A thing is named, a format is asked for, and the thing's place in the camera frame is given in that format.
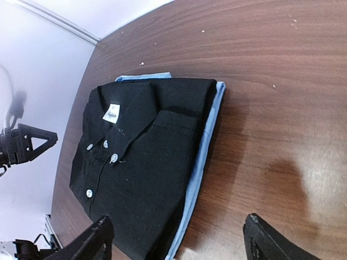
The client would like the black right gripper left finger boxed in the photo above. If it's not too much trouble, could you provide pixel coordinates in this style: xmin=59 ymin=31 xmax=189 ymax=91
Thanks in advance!
xmin=45 ymin=215 xmax=114 ymax=260

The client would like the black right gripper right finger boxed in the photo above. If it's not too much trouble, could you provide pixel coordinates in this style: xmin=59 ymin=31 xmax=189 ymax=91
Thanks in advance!
xmin=243 ymin=213 xmax=319 ymax=260

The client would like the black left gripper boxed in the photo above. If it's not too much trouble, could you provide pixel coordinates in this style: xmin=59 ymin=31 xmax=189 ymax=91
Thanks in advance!
xmin=1 ymin=123 xmax=58 ymax=168

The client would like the black long sleeve shirt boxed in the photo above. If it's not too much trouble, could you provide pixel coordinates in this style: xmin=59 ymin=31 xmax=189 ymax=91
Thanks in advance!
xmin=69 ymin=78 xmax=216 ymax=259

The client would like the light blue shirt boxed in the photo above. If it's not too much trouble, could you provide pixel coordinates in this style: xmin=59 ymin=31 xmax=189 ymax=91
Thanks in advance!
xmin=102 ymin=73 xmax=225 ymax=259

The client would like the left aluminium frame post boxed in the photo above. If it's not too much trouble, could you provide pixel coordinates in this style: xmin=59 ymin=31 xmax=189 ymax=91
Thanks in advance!
xmin=12 ymin=1 xmax=100 ymax=46

